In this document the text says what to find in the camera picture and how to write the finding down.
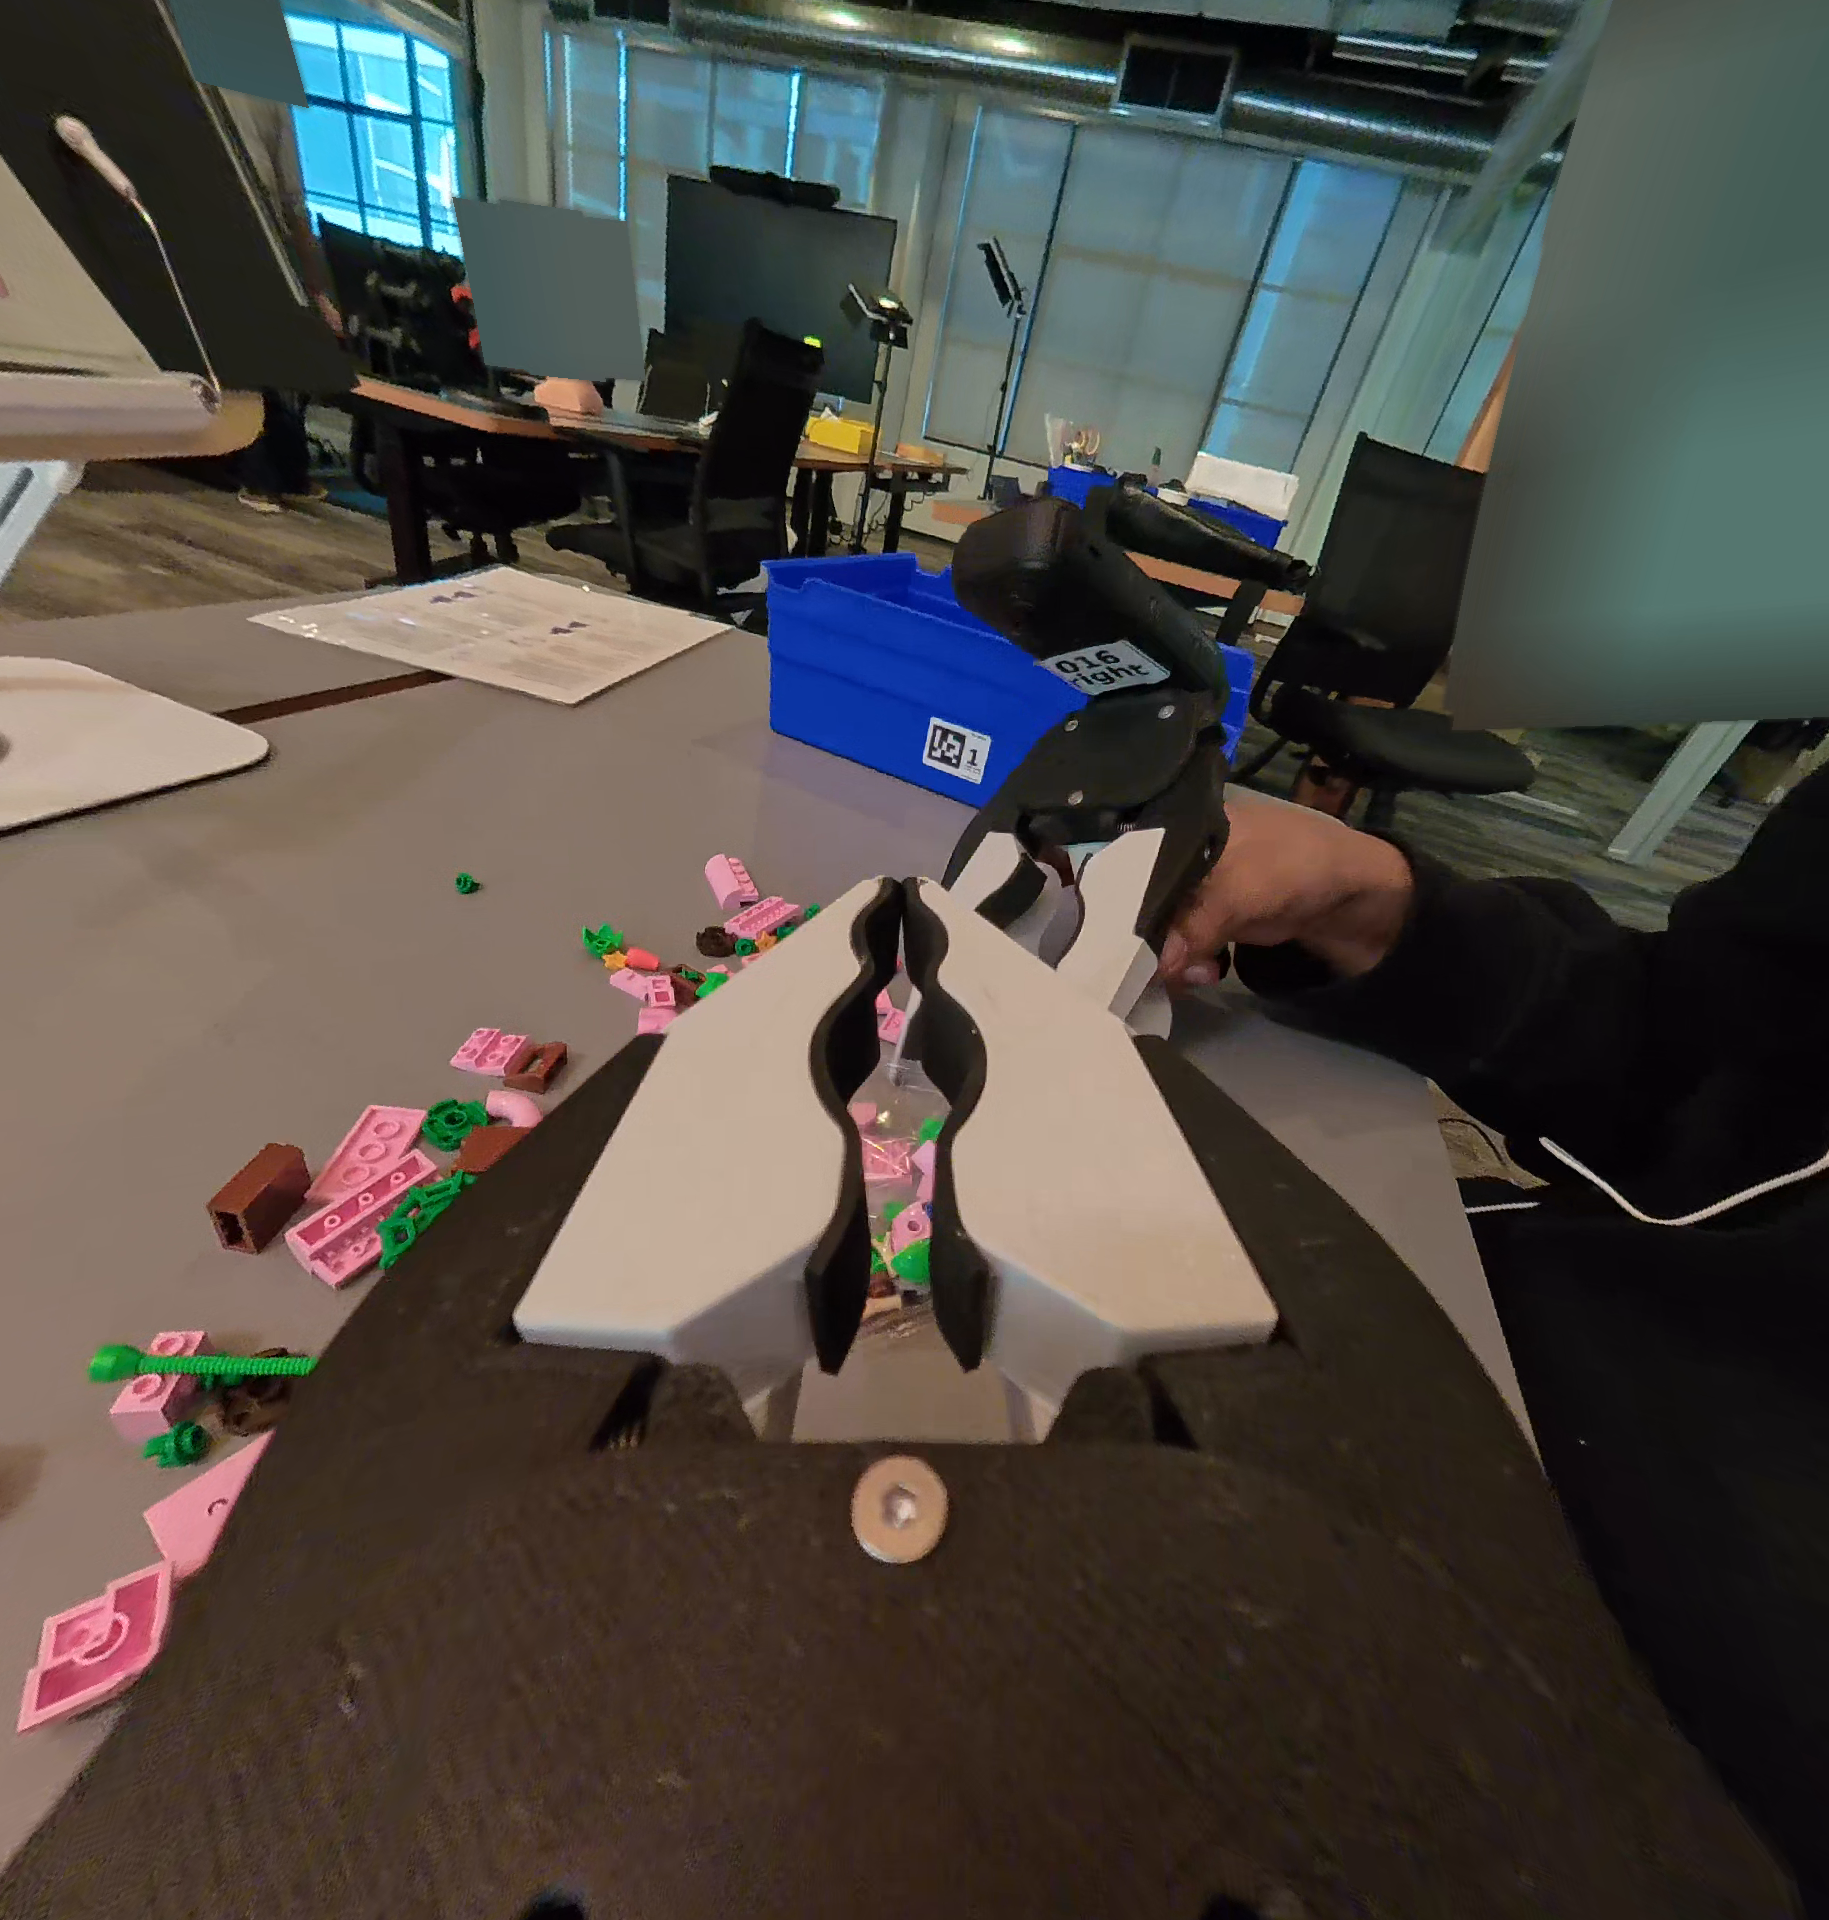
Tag white board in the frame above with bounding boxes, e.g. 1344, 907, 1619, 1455
0, 367, 273, 848

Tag black computer monitor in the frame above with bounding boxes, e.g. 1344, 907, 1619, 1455
663, 171, 902, 408

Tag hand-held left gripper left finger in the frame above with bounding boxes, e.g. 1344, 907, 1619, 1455
511, 874, 911, 1397

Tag green ribbed rod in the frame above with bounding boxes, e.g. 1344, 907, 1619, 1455
90, 1346, 319, 1384

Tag white cable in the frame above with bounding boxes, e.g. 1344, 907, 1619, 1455
1461, 1051, 1829, 1230

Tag pile of small toy bricks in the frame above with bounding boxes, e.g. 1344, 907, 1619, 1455
0, 853, 827, 1733

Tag clear bag of bricks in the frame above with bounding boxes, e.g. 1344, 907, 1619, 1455
851, 960, 958, 1338

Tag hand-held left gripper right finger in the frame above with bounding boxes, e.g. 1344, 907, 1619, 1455
904, 877, 1283, 1442

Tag brown square brick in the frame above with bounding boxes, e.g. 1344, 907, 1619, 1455
206, 1143, 313, 1254

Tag person's right hand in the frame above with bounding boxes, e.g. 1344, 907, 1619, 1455
1154, 786, 1417, 993

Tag wooden office desk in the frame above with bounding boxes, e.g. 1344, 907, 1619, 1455
351, 375, 977, 588

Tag printed instruction sheet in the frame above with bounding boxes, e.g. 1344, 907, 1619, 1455
249, 566, 733, 707

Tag black office chair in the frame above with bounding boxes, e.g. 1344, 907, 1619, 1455
546, 320, 827, 609
1250, 433, 1537, 830

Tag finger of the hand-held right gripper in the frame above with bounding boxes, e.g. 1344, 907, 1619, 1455
945, 831, 1059, 929
1040, 830, 1174, 1038

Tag silver air ducts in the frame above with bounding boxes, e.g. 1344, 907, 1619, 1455
675, 0, 1568, 189

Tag blue storage bin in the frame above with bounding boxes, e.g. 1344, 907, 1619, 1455
765, 554, 1256, 788
1044, 464, 1288, 555

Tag person's right forearm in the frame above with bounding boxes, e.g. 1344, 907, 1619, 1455
1236, 750, 1829, 1218

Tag person's black clothed body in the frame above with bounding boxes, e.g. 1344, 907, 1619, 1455
1453, 1051, 1829, 1920

